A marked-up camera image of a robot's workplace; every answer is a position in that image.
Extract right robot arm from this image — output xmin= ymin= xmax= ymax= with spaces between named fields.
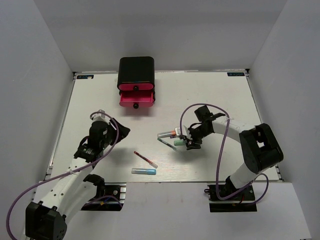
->
xmin=179 ymin=103 xmax=284 ymax=200

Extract left blue label sticker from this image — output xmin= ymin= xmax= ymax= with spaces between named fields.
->
xmin=76 ymin=74 xmax=94 ymax=80

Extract orange capped marker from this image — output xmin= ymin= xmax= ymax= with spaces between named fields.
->
xmin=157 ymin=130 xmax=178 ymax=139

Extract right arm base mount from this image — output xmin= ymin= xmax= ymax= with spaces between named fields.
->
xmin=204 ymin=184 xmax=257 ymax=213

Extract pink drawer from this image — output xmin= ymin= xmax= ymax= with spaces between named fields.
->
xmin=119 ymin=90 xmax=155 ymax=109
xmin=118 ymin=83 xmax=154 ymax=91

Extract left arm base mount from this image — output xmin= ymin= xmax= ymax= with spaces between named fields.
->
xmin=81 ymin=183 xmax=127 ymax=212

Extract green capped marker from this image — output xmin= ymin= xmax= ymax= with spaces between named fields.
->
xmin=173 ymin=139 xmax=186 ymax=147

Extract blue label sticker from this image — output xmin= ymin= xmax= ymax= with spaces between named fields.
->
xmin=76 ymin=74 xmax=94 ymax=80
xmin=227 ymin=72 xmax=245 ymax=77

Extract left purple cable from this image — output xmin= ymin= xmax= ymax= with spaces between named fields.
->
xmin=5 ymin=111 xmax=125 ymax=240

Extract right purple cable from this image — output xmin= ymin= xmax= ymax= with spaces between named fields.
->
xmin=179 ymin=103 xmax=270 ymax=206

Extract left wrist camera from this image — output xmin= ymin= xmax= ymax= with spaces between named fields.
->
xmin=89 ymin=109 xmax=107 ymax=123

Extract right blue label sticker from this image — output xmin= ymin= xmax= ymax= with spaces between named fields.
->
xmin=227 ymin=72 xmax=245 ymax=77

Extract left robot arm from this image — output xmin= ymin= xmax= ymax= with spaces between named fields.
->
xmin=25 ymin=116 xmax=131 ymax=240

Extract blue capped marker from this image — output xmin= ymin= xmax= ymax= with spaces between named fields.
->
xmin=131 ymin=168 xmax=157 ymax=176

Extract black drawer cabinet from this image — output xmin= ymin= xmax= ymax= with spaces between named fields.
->
xmin=117 ymin=56 xmax=155 ymax=101

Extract purple cable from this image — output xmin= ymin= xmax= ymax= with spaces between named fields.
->
xmin=179 ymin=103 xmax=270 ymax=206
xmin=5 ymin=111 xmax=125 ymax=240

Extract red pen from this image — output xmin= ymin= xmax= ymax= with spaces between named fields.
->
xmin=133 ymin=151 xmax=158 ymax=169

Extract green pen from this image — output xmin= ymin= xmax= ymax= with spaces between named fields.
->
xmin=157 ymin=138 xmax=178 ymax=151

